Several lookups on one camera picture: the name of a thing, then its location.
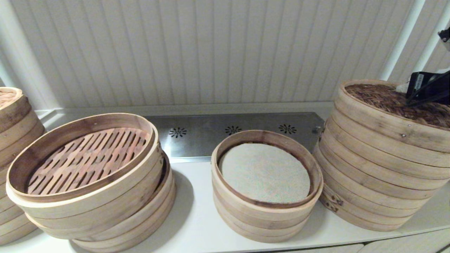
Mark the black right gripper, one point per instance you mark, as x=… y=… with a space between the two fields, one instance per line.
x=432 y=88

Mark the woven bamboo steamer lid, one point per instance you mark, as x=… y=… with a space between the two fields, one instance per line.
x=372 y=117

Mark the small bamboo steamer basket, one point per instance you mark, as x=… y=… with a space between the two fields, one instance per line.
x=260 y=225

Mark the dark-banded bamboo steamer stack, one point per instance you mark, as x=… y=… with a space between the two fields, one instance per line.
x=14 y=140

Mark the thin white pole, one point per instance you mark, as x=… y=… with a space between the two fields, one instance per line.
x=431 y=42
x=404 y=38

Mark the beige cabinet door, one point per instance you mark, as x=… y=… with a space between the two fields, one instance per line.
x=415 y=244

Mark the round white liner cloth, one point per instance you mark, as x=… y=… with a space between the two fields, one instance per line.
x=263 y=172

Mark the steel plate with vent holes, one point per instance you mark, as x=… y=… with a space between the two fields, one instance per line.
x=197 y=140

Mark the thick white pillar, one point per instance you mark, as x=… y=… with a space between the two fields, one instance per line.
x=24 y=59

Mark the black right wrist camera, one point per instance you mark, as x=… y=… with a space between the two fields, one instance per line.
x=445 y=37

